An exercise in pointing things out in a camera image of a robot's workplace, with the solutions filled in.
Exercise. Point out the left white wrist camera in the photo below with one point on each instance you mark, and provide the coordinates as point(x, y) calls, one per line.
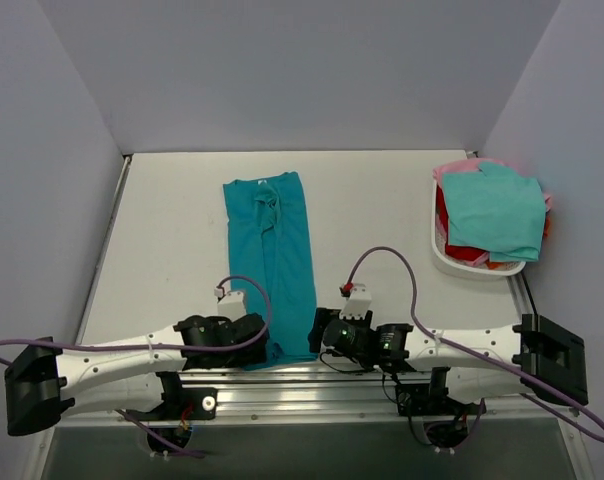
point(231, 304)

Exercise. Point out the pink t-shirt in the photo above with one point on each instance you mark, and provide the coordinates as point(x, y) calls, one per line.
point(457, 167)

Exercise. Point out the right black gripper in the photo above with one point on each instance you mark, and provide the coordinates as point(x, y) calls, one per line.
point(317, 329)

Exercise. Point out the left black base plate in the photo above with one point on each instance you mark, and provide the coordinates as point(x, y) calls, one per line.
point(191, 404)

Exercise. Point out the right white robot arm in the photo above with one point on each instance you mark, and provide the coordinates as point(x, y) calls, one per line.
point(534, 355)

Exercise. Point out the teal t-shirt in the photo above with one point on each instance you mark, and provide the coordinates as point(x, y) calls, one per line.
point(269, 242)

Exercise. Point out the red t-shirt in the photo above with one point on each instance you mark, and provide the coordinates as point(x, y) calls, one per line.
point(468, 255)

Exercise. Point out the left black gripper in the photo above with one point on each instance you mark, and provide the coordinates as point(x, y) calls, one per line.
point(257, 339)

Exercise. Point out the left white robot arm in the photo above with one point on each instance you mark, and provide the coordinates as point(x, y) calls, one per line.
point(141, 376)

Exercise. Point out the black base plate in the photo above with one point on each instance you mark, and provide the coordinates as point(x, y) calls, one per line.
point(420, 399)
point(191, 404)

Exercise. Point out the light turquoise t-shirt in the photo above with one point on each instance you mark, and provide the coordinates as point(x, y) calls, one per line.
point(509, 235)

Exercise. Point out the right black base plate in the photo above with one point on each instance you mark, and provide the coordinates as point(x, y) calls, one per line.
point(420, 399)

